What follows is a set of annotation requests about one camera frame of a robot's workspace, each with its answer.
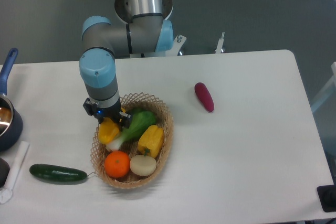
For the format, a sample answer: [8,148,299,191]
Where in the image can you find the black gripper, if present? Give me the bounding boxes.
[83,98,132,129]

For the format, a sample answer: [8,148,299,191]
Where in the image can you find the yellow mango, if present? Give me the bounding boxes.
[98,118,120,145]

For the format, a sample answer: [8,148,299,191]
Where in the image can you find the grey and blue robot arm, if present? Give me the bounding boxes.
[79,0,174,128]

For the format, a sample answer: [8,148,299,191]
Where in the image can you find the woven wicker basket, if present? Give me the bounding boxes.
[90,92,174,189]

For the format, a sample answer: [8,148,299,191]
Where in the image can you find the green bok choy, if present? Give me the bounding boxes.
[106,108,156,152]

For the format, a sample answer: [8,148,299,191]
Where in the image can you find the orange tangerine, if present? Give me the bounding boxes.
[104,151,130,178]

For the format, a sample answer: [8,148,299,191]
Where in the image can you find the yellow bell pepper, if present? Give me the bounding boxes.
[138,125,164,158]

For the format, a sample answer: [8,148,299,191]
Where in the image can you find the white round onion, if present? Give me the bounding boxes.
[130,155,156,177]

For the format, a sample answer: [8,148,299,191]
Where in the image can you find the dark green cucumber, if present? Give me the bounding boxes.
[29,164,88,184]

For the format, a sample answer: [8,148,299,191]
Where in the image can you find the purple sweet potato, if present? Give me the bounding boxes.
[194,82,215,113]

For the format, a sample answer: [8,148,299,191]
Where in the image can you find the black round object left edge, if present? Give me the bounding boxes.
[0,158,10,187]

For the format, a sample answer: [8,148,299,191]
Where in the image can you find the white rolled cloth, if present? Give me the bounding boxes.
[1,141,29,205]

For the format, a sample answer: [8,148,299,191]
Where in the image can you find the black device right corner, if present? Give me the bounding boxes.
[317,185,335,212]

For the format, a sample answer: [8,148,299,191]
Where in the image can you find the blue saucepan with handle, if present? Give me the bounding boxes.
[1,48,23,152]

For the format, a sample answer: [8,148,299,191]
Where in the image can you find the white table clamp bracket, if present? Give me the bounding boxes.
[215,31,225,54]

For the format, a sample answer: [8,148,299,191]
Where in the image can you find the white frame right edge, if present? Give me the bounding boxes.
[311,62,335,113]

